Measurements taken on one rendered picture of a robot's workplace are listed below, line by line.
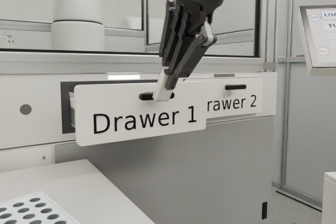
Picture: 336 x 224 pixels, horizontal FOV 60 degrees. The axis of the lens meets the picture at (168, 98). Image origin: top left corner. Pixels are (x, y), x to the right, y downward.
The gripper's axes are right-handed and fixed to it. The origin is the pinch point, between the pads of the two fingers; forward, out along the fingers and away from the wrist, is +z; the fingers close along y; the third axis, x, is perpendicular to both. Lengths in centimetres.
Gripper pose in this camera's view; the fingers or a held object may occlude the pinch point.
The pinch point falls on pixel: (165, 84)
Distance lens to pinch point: 53.1
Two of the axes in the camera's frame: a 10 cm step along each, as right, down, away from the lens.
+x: -8.6, 0.5, -5.1
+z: -3.0, 7.7, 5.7
